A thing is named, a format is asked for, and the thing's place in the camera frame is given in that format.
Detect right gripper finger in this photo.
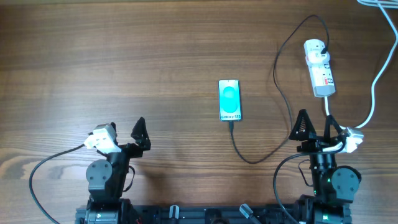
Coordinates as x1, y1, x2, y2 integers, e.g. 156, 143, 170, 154
323, 115, 343, 140
289, 109, 317, 141

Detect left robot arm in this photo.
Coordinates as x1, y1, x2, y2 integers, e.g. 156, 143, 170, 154
75, 117, 151, 223

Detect white charger plug adapter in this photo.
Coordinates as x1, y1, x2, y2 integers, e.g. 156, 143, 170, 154
303, 39, 330, 67

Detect white power strip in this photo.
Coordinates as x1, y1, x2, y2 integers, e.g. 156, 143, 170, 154
303, 39, 337, 98

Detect black USB charging cable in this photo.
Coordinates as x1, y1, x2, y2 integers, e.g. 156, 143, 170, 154
228, 14, 331, 165

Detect teal Galaxy S25 smartphone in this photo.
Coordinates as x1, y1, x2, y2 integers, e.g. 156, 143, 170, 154
218, 80, 243, 121

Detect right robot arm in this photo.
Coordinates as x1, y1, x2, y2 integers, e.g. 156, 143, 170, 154
289, 109, 364, 223

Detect white power strip cord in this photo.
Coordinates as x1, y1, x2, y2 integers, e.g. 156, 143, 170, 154
324, 0, 398, 130

